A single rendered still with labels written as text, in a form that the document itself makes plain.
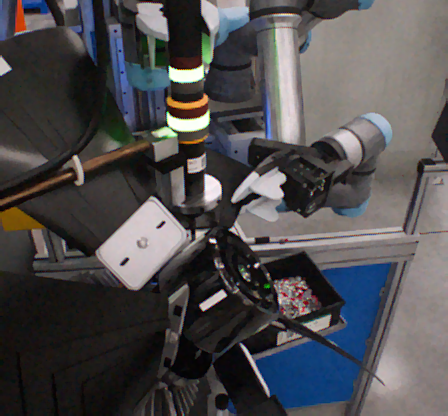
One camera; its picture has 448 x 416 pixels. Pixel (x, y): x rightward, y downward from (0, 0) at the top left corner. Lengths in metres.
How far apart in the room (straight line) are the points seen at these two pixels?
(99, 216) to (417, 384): 1.67
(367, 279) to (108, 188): 0.90
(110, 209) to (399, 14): 2.22
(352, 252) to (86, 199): 0.79
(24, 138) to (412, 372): 1.78
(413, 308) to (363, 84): 1.16
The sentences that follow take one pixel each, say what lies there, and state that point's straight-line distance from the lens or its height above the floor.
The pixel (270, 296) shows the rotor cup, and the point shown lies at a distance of 0.56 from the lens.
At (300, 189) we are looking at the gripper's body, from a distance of 0.74.
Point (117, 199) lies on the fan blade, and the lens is 0.52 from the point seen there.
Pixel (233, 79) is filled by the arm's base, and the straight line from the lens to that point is 1.33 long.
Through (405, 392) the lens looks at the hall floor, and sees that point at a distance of 1.99.
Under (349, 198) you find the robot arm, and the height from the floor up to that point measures 1.07.
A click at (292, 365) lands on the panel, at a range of 1.50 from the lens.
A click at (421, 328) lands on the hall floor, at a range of 2.21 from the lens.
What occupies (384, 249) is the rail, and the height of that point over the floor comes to 0.83.
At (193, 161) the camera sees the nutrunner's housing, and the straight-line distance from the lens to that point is 0.53.
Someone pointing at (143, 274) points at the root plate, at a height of 1.23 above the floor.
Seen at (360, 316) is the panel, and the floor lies 0.57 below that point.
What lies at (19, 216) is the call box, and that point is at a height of 1.02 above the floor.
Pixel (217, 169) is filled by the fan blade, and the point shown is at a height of 1.18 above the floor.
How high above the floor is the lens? 1.59
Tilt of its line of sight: 35 degrees down
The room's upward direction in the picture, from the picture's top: straight up
